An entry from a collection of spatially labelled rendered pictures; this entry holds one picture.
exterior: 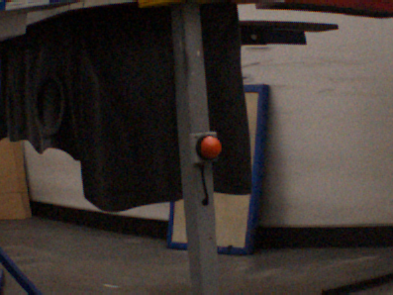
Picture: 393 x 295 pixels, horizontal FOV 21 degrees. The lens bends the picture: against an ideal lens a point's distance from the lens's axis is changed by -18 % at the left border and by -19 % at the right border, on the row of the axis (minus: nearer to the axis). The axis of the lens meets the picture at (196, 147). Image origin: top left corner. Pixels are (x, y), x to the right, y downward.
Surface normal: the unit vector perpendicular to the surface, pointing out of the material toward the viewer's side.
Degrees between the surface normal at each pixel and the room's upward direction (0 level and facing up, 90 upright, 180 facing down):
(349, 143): 90
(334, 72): 90
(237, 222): 78
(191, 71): 90
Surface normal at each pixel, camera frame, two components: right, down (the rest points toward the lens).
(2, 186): 0.56, -0.21
